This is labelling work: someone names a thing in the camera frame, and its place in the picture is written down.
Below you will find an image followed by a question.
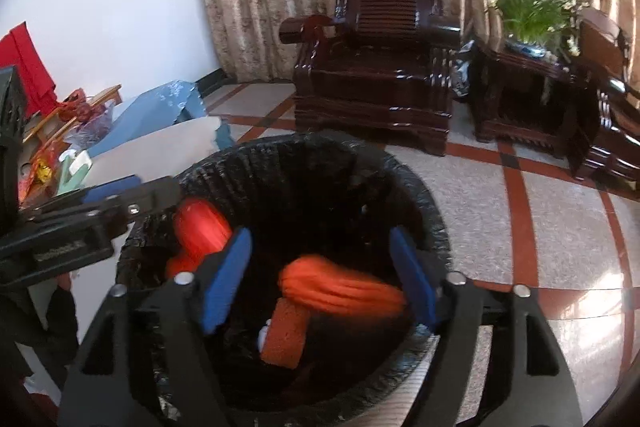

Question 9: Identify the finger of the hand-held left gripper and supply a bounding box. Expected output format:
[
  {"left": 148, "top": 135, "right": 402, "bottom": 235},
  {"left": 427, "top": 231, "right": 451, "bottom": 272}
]
[
  {"left": 30, "top": 177, "right": 182, "bottom": 233},
  {"left": 20, "top": 176, "right": 142, "bottom": 212}
]

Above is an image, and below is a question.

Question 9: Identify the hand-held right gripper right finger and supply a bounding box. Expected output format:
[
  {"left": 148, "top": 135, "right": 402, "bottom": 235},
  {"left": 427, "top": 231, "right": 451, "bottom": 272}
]
[{"left": 389, "top": 226, "right": 586, "bottom": 427}]

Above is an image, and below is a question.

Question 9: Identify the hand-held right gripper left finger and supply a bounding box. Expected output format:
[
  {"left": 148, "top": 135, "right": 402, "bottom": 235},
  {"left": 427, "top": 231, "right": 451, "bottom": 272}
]
[{"left": 57, "top": 227, "right": 253, "bottom": 427}]

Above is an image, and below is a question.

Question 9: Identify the green rubber glove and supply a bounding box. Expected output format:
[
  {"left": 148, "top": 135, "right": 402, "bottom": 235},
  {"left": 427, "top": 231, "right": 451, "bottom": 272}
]
[{"left": 56, "top": 149, "right": 95, "bottom": 195}]

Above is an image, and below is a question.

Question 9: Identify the black lined trash bin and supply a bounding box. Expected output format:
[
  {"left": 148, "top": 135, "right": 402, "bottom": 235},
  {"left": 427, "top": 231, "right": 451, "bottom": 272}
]
[{"left": 115, "top": 132, "right": 451, "bottom": 427}]

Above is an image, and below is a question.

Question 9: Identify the bowl of red yellow snacks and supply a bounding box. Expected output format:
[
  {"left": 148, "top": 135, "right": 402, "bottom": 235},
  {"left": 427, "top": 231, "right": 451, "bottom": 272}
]
[{"left": 20, "top": 147, "right": 63, "bottom": 202}]

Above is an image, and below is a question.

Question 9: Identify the bag of red apples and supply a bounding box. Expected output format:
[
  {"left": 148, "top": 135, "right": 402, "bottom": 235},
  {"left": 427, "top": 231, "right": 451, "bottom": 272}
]
[{"left": 65, "top": 104, "right": 118, "bottom": 152}]

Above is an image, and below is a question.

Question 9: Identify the red basket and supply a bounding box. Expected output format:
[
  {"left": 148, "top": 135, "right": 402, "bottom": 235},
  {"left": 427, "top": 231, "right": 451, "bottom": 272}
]
[{"left": 59, "top": 88, "right": 101, "bottom": 120}]

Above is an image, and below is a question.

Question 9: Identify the orange sponge block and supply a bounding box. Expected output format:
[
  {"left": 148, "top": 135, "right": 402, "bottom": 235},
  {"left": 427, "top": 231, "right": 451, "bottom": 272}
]
[{"left": 260, "top": 299, "right": 311, "bottom": 368}]

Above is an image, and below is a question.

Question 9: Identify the red cloth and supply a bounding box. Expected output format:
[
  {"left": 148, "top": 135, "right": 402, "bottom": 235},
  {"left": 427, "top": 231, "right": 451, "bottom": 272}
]
[{"left": 0, "top": 22, "right": 58, "bottom": 118}]

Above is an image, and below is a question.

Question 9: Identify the blue tablecloth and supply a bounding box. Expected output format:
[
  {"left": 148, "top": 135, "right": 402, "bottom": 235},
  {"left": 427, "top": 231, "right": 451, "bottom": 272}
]
[{"left": 87, "top": 80, "right": 236, "bottom": 158}]

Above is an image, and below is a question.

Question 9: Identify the light wooden cabinet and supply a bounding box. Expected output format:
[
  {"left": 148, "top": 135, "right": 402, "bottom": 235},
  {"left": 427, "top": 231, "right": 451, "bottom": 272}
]
[{"left": 20, "top": 84, "right": 123, "bottom": 158}]

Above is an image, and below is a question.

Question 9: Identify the dark wooden side table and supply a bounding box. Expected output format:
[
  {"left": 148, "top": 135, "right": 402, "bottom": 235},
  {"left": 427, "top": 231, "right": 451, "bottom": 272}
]
[{"left": 470, "top": 38, "right": 588, "bottom": 158}]

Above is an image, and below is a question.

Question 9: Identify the dark wooden armchair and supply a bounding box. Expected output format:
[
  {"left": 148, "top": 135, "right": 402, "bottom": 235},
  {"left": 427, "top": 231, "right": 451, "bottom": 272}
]
[
  {"left": 570, "top": 7, "right": 640, "bottom": 195},
  {"left": 279, "top": 0, "right": 462, "bottom": 156}
]

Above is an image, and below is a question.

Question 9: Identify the dark plastic bag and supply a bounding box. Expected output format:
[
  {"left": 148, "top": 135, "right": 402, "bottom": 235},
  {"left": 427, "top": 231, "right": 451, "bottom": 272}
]
[{"left": 450, "top": 39, "right": 478, "bottom": 100}]

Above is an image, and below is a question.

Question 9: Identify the green potted plant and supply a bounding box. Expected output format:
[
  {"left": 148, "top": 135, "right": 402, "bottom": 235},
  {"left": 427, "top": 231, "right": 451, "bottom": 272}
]
[{"left": 484, "top": 0, "right": 588, "bottom": 58}]

